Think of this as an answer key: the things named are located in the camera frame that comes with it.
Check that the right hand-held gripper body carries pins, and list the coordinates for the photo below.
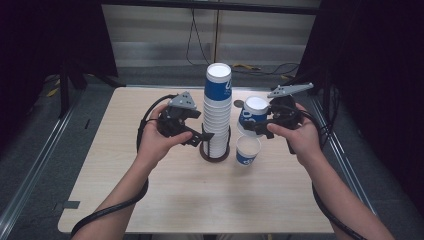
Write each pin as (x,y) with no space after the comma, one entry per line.
(285,113)

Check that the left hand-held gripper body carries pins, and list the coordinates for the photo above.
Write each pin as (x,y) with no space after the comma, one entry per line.
(175,120)

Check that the blue and white paper cup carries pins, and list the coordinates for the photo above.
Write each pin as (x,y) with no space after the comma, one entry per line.
(254,111)
(247,151)

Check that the stack of white paper cups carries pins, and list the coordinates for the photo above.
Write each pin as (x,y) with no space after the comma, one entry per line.
(217,120)

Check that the person's right hand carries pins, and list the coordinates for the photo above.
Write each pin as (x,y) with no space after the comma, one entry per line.
(305,140)

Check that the person's left hand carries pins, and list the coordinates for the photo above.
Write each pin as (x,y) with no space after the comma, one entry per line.
(153,146)

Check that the round dark table grommet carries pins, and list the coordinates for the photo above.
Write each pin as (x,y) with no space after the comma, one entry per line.
(238,103)

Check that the yellow floor marker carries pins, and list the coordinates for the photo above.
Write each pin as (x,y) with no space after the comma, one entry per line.
(245,66)

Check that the black metal stand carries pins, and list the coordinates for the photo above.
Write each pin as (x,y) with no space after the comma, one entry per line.
(64,96)

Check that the yellow floor tape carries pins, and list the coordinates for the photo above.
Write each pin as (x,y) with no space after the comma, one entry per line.
(52,91)

